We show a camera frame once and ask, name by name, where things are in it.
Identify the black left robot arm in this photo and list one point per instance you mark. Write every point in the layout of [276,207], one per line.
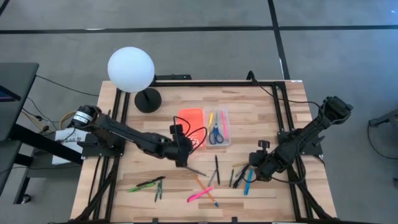
[124,132]

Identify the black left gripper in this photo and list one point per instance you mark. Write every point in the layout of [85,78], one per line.
[182,149]

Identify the orange plastic box lid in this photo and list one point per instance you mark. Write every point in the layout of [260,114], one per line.
[191,121]

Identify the blue highlighter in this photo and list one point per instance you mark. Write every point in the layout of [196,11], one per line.
[248,183]

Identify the white printed paper box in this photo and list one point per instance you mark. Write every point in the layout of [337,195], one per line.
[60,159]

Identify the clear plastic supply box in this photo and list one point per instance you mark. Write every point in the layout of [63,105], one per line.
[227,143]

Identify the dark side desk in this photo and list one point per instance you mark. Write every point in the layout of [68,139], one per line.
[15,81]

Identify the green highlighter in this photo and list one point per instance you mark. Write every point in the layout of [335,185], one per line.
[141,187]

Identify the black power strip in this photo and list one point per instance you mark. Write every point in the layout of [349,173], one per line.
[172,76]

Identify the plain wooden pencil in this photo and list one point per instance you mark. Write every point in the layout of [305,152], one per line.
[240,164]

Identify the long grey pen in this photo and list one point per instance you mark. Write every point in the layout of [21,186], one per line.
[197,171]

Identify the black pen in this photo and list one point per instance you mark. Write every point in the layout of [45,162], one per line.
[217,169]

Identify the white globe lamp black base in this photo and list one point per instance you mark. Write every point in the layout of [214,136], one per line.
[130,68]

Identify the black edge bracket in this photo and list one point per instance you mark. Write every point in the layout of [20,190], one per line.
[155,221]
[234,220]

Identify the grey marker pen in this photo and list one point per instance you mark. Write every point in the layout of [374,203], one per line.
[212,178]

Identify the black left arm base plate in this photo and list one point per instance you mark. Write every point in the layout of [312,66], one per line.
[93,149]

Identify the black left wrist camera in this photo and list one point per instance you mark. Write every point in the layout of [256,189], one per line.
[176,130]

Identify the dark green slim pen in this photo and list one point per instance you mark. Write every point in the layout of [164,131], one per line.
[231,178]

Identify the grey floor stand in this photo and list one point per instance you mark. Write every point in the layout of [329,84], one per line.
[385,118]

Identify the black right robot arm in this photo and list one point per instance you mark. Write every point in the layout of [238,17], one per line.
[306,130]

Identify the yellow highlighter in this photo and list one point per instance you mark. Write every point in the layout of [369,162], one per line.
[211,119]

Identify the pink highlighter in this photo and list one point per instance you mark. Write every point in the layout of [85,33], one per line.
[224,126]
[199,195]

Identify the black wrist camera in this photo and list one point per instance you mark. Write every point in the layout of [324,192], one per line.
[176,130]
[263,144]

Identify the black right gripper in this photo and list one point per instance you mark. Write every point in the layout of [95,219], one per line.
[264,165]

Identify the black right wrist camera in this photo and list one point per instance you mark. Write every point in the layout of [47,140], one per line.
[263,144]

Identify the dark laptop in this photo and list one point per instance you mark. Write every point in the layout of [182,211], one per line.
[9,95]

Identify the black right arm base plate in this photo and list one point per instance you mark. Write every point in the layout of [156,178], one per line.
[314,149]

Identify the dark marker pen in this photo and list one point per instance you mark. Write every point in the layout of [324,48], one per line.
[237,182]
[150,181]

